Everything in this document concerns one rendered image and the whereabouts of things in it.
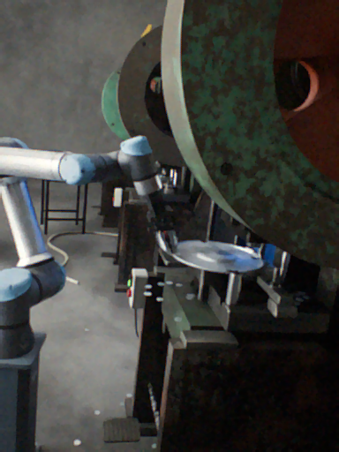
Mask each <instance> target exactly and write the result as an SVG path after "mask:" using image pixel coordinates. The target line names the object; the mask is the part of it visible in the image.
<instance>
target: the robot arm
mask: <svg viewBox="0 0 339 452"><path fill-rule="evenodd" d="M130 175H132V180H133V183H134V185H135V187H136V190H137V194H138V195H140V197H141V200H147V204H148V210H149V212H147V216H146V218H147V220H148V224H147V229H148V232H149V234H150V236H151V238H152V239H154V240H155V241H156V242H157V243H158V245H159V246H160V247H161V248H162V249H163V250H164V251H165V252H166V253H167V254H169V255H171V256H173V254H174V255H175V253H176V249H177V246H178V243H177V229H178V224H177V219H176V217H175V214H174V211H173V210H172V209H171V208H170V206H167V207H166V205H165V206H164V200H163V197H162V195H163V194H164V190H163V187H162V181H161V179H162V175H160V174H159V171H158V169H157V166H156V162H155V160H154V157H153V155H152V149H151V148H150V146H149V144H148V142H147V139H146V138H145V136H138V137H134V139H129V140H127V141H125V142H123V143H122V144H121V150H117V152H115V151H114V153H110V154H74V153H61V152H50V151H39V150H29V149H28V148H27V145H26V144H25V143H24V142H22V141H21V140H18V139H11V138H2V139H0V193H1V195H2V200H3V203H4V208H6V212H7V215H8V218H9V222H10V225H11V231H12V234H13V238H14V241H15V244H17V247H18V251H19V257H20V262H19V264H18V267H15V268H12V269H9V268H8V269H4V270H1V271H0V359H12V358H19V357H22V356H23V355H25V354H27V353H28V352H30V351H31V350H32V349H33V347H34V346H35V335H34V330H33V328H31V325H30V311H31V307H33V306H35V305H38V304H39V303H42V302H44V301H45V299H47V298H52V297H54V296H55V295H56V294H57V293H59V292H60V291H61V290H63V288H64V286H65V283H66V272H65V269H64V267H63V265H59V262H58V261H57V260H55V259H54V256H53V255H52V254H51V253H49V252H47V251H46V246H45V244H44V240H43V237H42V233H41V227H40V224H39V220H38V217H36V213H35V211H34V204H33V202H32V198H31V194H30V191H29V188H28V185H27V184H26V181H27V180H28V178H30V177H34V178H43V179H52V180H59V181H61V182H66V183H67V184H69V185H86V184H91V183H106V182H109V181H110V180H116V179H119V178H120V177H127V176H130ZM164 231H165V232H166V234H167V235H168V236H169V242H170V245H171V247H169V246H168V244H167V242H166V241H165V239H164V238H165V235H164ZM170 248H171V249H170Z"/></svg>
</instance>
